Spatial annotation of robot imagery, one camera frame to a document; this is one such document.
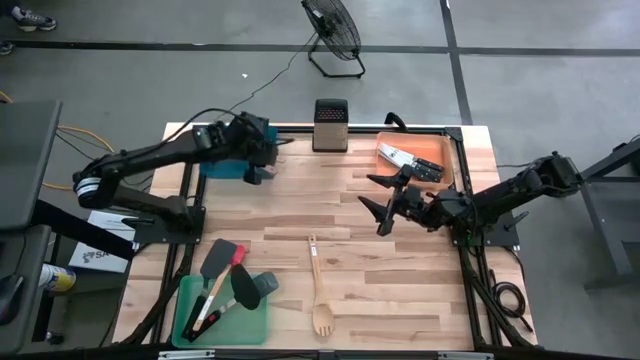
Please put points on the silver bracket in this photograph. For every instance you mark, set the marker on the silver bracket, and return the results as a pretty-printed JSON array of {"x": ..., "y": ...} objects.
[
  {"x": 185, "y": 354},
  {"x": 465, "y": 355}
]

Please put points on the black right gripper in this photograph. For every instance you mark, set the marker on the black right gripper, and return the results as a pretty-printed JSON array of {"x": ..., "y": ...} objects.
[{"x": 415, "y": 206}]

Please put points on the yellow white spray can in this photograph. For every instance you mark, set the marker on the yellow white spray can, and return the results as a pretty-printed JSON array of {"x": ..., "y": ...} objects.
[{"x": 57, "y": 278}]

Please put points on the orange plastic bin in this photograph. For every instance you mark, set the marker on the orange plastic bin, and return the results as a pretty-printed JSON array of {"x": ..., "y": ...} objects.
[{"x": 430, "y": 145}]

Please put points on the black metal stand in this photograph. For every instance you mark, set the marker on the black metal stand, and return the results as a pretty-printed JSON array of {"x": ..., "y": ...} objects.
[{"x": 607, "y": 280}]

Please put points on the person's foot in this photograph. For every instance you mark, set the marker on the person's foot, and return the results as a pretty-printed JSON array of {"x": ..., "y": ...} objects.
[
  {"x": 35, "y": 21},
  {"x": 5, "y": 48}
]

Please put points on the blue plastic bin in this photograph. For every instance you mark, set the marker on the blue plastic bin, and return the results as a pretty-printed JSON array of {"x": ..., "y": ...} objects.
[{"x": 220, "y": 170}]

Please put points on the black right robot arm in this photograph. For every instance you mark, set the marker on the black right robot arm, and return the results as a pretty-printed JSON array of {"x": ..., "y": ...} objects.
[{"x": 505, "y": 192}]

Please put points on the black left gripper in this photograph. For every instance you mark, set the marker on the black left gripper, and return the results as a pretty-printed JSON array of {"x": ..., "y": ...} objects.
[{"x": 252, "y": 142}]

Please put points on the white printed box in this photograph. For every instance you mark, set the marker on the white printed box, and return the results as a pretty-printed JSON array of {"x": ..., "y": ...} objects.
[{"x": 100, "y": 260}]

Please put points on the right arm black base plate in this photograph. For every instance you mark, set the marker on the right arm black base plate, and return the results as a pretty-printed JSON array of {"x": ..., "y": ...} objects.
[{"x": 502, "y": 232}]

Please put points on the black floor fan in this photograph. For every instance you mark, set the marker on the black floor fan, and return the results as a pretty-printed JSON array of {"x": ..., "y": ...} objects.
[{"x": 327, "y": 22}]

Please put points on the slotted wooden spoon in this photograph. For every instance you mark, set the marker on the slotted wooden spoon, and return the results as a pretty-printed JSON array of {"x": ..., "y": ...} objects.
[{"x": 322, "y": 317}]

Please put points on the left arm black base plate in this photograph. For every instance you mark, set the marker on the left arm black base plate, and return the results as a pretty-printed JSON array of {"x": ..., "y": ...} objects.
[{"x": 192, "y": 234}]

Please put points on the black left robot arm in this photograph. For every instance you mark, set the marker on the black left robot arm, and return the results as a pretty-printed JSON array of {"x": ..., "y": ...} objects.
[{"x": 150, "y": 152}]

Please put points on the black table frame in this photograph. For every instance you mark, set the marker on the black table frame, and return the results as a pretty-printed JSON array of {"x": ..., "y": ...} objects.
[{"x": 360, "y": 129}]

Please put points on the oval black nylon turner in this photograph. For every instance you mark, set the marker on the oval black nylon turner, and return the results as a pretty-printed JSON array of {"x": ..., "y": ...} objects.
[{"x": 246, "y": 287}]

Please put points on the black crossbar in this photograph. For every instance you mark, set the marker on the black crossbar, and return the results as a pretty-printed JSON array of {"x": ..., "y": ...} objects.
[{"x": 300, "y": 356}]

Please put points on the steel box grater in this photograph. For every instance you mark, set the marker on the steel box grater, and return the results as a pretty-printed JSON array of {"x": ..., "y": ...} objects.
[{"x": 330, "y": 130}]

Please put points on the black computer mouse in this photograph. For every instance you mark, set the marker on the black computer mouse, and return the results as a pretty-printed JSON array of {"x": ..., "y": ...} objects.
[{"x": 10, "y": 300}]

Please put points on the gray side desk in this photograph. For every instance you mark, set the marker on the gray side desk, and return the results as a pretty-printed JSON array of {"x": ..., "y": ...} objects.
[{"x": 30, "y": 300}]

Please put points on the black diagonal bar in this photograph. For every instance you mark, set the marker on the black diagonal bar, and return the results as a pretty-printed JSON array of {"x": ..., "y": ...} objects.
[{"x": 75, "y": 230}]

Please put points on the green plastic bin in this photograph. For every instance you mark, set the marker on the green plastic bin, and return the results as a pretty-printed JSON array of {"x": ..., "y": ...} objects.
[{"x": 240, "y": 327}]

